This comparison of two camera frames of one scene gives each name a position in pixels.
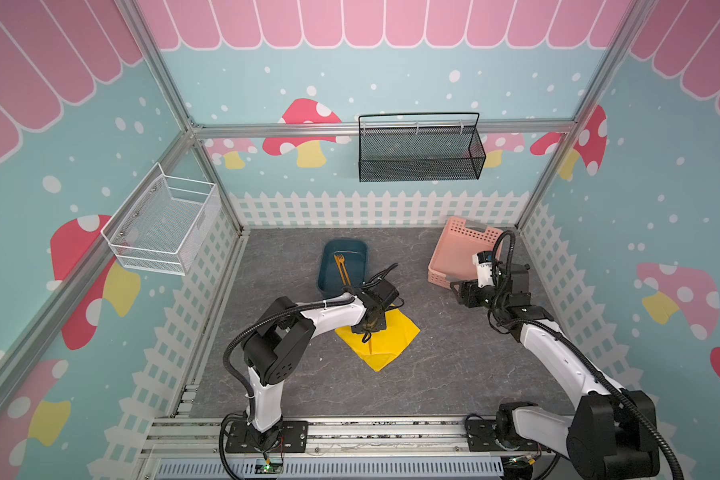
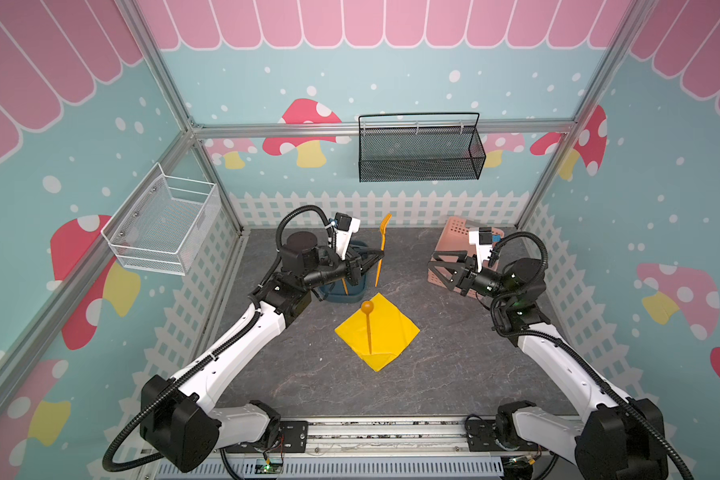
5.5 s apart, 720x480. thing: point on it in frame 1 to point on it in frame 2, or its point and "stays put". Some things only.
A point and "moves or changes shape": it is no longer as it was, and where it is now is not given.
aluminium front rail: x=198 y=436 stays put
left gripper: x=382 y=320 to x=356 y=266
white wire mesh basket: x=164 y=223 stays put
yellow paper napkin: x=383 y=346 stays put
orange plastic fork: x=341 y=266 moves or changes shape
